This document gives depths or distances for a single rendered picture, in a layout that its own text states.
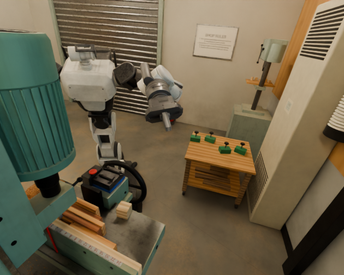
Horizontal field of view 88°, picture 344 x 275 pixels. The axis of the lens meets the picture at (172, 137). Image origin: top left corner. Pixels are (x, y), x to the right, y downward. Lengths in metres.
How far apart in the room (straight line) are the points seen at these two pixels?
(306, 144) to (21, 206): 1.55
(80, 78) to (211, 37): 2.49
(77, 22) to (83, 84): 3.16
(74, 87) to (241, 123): 2.01
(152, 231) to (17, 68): 0.61
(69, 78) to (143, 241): 0.84
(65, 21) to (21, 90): 3.93
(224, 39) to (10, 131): 3.03
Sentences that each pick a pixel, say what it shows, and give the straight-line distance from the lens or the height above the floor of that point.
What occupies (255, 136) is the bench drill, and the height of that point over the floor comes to 0.46.
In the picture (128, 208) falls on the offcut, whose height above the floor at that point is 0.94.
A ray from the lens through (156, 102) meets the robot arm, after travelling 0.60.
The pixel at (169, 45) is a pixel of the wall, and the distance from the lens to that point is 3.38.
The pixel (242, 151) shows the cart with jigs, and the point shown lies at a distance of 1.93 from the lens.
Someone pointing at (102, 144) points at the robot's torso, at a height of 0.70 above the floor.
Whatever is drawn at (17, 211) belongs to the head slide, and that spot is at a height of 1.16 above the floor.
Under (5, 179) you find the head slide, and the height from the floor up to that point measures 1.25.
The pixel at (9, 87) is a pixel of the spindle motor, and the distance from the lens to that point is 0.44.
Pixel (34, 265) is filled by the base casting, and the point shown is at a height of 0.80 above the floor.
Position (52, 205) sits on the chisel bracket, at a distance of 0.66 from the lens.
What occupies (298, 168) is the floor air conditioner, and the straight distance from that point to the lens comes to 1.68.
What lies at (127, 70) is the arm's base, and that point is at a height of 1.34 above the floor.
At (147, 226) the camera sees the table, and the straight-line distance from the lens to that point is 0.75.
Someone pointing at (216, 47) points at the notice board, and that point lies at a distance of 3.23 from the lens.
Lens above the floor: 1.52
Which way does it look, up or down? 30 degrees down
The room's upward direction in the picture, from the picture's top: 6 degrees clockwise
